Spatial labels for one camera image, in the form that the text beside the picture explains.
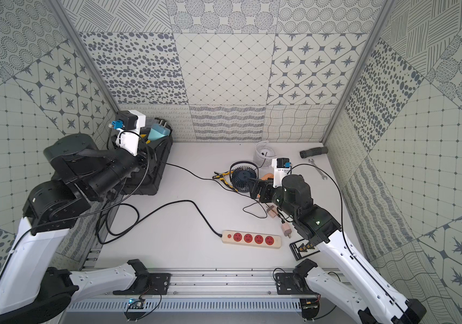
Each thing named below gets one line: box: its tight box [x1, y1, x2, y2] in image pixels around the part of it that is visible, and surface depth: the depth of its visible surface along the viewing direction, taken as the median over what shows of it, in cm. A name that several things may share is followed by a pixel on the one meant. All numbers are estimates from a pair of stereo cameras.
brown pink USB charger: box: [266, 205, 278, 219], surface depth 92 cm
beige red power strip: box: [221, 230, 283, 250], surface depth 84 cm
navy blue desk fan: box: [229, 160, 260, 193], surface depth 102 cm
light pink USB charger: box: [281, 222, 292, 239], surface depth 87 cm
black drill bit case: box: [289, 238, 321, 262], surface depth 83 cm
